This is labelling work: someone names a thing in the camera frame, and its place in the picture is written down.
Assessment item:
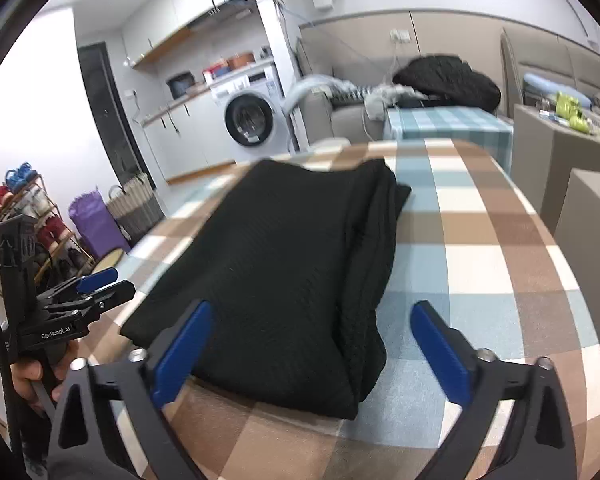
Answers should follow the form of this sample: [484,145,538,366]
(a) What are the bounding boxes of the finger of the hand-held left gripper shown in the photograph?
[54,280,137,314]
[75,267,120,294]

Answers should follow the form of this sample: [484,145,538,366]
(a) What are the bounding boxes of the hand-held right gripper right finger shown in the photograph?
[410,301,579,480]

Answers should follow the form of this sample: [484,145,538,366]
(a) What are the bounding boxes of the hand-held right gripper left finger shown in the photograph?
[45,299,216,480]

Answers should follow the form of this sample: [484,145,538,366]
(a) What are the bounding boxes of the black knit sweater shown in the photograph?
[119,157,414,421]

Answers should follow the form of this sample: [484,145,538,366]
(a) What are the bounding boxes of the person's left hand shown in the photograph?
[10,358,86,404]

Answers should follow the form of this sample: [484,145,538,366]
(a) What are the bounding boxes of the beige waste bin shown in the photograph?
[92,249,126,274]

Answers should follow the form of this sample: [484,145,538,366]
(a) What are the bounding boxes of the purple bag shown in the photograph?
[69,189,131,261]

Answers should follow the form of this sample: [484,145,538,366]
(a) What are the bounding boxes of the woven laundry basket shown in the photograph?
[105,172,165,249]

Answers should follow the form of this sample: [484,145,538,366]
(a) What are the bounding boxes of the shoe rack with shoes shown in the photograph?
[0,162,96,297]

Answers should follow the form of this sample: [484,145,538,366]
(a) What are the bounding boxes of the brown blue checked tablecloth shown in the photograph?
[72,139,600,480]

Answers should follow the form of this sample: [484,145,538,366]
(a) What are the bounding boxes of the dark door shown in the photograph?
[77,42,157,192]

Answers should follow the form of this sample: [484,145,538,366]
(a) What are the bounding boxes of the white kitchen base cabinets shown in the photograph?
[142,91,236,186]

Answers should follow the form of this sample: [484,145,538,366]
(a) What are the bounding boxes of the grey cabinet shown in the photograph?
[554,168,600,302]
[510,104,600,194]

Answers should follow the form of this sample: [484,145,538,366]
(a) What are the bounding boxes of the black cooking pot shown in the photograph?
[166,72,197,100]

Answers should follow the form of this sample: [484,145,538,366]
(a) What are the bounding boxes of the white washing machine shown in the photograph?
[210,65,294,164]

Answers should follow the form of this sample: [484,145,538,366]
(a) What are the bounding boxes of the teal checked small table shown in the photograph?
[382,106,515,171]

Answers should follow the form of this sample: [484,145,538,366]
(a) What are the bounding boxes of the round grey stool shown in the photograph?
[307,136,354,154]

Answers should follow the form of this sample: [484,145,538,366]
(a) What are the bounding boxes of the pale grey crumpled garment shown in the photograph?
[365,82,416,121]

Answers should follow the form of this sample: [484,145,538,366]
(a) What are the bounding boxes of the grey sofa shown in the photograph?
[297,25,514,154]

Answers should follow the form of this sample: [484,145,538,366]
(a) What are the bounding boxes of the black quilted jacket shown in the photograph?
[392,55,503,114]

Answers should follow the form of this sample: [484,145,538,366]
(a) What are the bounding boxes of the houndstooth cushion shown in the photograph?
[332,82,376,104]

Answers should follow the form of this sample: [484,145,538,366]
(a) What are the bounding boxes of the green toy figure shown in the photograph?
[554,91,594,134]

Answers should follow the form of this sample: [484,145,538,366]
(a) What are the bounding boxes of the light blue grey garment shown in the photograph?
[282,75,351,116]

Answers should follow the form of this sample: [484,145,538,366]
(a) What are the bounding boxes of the light blue pillow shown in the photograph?
[523,72,594,106]

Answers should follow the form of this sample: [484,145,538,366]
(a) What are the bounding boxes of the range hood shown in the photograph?
[187,0,256,31]

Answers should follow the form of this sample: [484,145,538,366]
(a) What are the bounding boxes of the beige padded bed headboard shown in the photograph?
[500,27,600,111]

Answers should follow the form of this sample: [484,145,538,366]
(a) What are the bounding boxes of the white wall cabinets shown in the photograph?
[122,0,254,69]

